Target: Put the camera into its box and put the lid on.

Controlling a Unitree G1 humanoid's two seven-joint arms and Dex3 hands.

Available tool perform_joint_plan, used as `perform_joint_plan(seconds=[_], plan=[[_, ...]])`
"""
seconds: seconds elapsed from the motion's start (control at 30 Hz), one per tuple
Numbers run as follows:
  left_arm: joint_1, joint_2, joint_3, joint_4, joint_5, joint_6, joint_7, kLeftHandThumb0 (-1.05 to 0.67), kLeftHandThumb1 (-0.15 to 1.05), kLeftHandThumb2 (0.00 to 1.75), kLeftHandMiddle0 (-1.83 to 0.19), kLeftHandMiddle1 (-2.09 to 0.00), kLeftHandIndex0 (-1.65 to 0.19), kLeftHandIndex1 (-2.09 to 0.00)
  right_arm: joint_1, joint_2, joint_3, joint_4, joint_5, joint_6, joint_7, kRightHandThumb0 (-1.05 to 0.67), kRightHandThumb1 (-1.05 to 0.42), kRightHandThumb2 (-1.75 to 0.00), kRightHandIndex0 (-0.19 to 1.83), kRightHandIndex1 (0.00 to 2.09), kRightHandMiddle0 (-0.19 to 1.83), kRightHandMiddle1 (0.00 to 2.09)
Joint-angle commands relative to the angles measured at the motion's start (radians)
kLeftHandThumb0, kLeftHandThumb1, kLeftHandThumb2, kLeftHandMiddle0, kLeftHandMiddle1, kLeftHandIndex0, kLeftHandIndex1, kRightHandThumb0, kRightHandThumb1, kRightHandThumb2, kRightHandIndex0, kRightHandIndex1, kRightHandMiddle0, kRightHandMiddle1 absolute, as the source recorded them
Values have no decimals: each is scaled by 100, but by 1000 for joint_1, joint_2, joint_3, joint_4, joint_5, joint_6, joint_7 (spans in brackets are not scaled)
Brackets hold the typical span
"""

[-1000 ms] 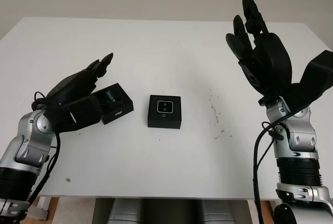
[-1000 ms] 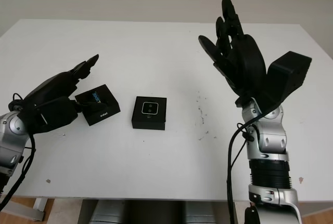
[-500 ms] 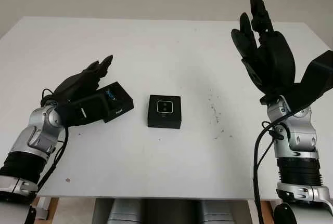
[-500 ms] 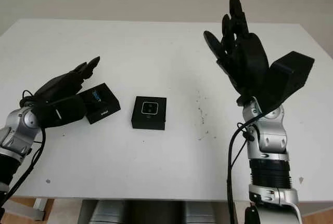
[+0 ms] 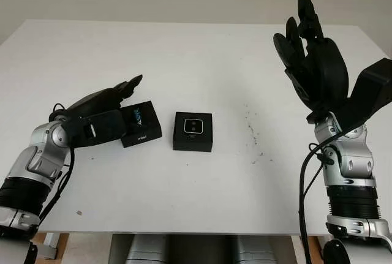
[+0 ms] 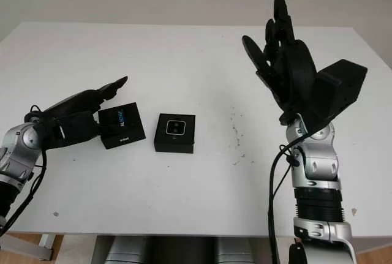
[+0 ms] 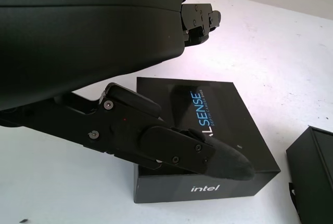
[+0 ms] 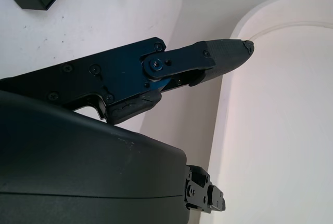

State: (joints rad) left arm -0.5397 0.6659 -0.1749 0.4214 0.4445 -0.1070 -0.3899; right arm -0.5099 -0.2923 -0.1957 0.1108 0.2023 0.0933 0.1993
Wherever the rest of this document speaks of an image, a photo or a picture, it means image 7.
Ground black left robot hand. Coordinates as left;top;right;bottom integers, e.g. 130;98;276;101
0;0;255;182

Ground black Intel RealSense box lid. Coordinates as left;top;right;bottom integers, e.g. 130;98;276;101
133;76;281;204

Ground black camera box base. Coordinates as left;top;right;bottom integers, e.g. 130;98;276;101
285;126;333;224

